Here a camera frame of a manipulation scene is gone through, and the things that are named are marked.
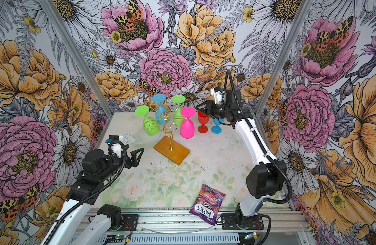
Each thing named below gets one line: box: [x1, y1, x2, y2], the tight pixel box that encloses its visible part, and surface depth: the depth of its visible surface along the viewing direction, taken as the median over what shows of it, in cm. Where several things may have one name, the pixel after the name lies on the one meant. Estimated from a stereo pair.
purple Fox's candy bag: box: [189, 183, 226, 227], surface depth 79 cm
